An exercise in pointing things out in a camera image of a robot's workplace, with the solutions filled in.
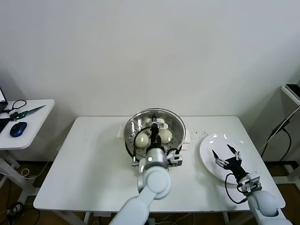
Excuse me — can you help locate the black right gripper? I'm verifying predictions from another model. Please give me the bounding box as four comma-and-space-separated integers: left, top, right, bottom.
212, 144, 249, 180

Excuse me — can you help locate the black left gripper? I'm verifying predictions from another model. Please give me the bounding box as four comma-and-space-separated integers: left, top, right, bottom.
150, 114, 163, 150

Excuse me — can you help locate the white steamed baozi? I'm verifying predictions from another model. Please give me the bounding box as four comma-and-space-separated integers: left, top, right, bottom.
135, 132, 150, 148
158, 129, 173, 144

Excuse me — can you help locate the round glass pot lid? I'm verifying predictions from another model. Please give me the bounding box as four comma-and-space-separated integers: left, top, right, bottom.
124, 107, 187, 165

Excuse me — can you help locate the steel steamer pot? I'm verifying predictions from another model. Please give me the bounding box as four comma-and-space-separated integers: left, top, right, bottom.
117, 125, 192, 179

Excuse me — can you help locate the stainless steel steamer basket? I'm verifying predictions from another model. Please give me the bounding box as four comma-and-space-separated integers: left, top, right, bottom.
123, 112, 184, 165

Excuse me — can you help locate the large white plate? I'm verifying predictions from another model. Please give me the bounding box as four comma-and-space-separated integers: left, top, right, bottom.
199, 133, 258, 186

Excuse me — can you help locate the black phone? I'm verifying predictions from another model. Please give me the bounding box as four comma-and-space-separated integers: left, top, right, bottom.
285, 83, 300, 101

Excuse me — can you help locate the white side table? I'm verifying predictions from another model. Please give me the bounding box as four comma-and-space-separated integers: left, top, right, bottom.
0, 99, 55, 202

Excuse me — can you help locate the green pointed tool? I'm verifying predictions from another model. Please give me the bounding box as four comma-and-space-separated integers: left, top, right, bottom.
8, 105, 45, 122

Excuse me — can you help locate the blue computer mouse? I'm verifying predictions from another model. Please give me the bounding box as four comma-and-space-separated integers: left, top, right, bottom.
9, 121, 28, 138

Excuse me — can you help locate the flat black pad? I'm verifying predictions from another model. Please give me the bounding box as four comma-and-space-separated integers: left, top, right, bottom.
0, 118, 10, 133

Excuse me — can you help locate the black laptop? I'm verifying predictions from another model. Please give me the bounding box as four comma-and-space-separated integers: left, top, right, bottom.
0, 88, 8, 113

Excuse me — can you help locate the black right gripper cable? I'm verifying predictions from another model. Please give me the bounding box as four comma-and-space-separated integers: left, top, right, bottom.
225, 173, 248, 204

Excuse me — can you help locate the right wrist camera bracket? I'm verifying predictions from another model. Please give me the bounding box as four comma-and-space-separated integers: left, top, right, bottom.
237, 172, 262, 193

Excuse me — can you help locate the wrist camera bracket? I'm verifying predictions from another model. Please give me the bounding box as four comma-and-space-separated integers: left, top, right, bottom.
166, 151, 183, 166
237, 172, 262, 193

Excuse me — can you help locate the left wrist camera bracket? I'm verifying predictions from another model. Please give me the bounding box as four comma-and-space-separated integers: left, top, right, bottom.
166, 151, 183, 166

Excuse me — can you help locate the black adapter with cable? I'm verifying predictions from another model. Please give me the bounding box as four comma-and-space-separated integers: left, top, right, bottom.
260, 118, 292, 162

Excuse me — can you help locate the thin white wall cable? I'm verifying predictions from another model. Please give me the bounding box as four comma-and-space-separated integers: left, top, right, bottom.
267, 109, 300, 143

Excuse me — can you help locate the white floor cable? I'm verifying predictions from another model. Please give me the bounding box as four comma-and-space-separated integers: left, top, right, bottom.
20, 161, 51, 180

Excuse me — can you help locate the black looped cable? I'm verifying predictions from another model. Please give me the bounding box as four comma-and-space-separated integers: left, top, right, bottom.
0, 100, 26, 115

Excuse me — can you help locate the black floor cable bundle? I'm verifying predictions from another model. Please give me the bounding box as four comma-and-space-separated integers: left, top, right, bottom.
6, 202, 42, 225

